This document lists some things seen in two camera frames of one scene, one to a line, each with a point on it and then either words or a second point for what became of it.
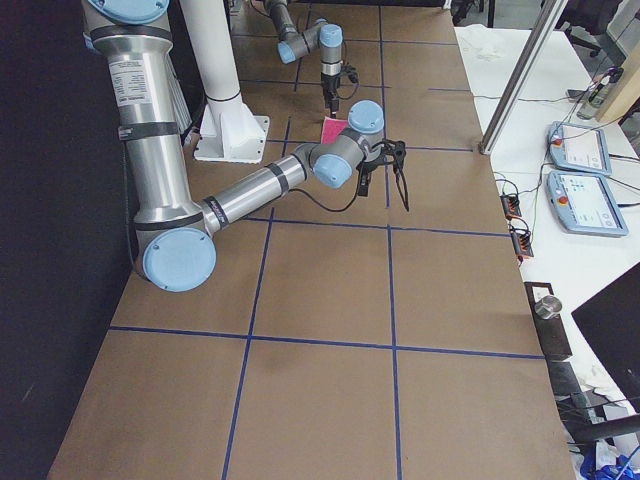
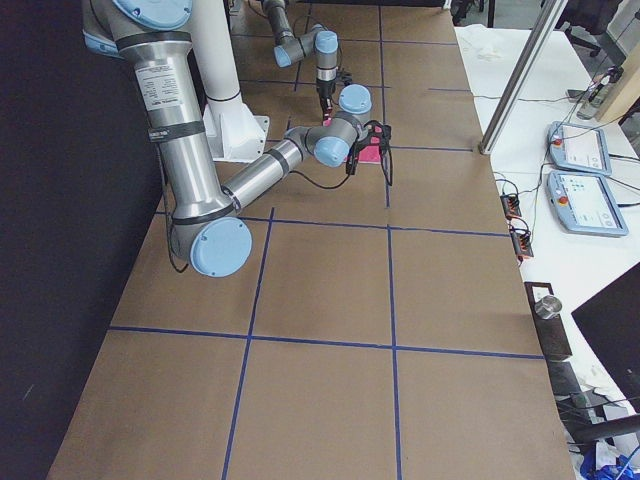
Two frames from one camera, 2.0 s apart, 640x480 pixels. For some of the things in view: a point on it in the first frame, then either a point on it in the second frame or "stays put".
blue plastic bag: [620, 470] stays put
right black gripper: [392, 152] to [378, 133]
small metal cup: [548, 307] stays put
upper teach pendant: [578, 148] stays put
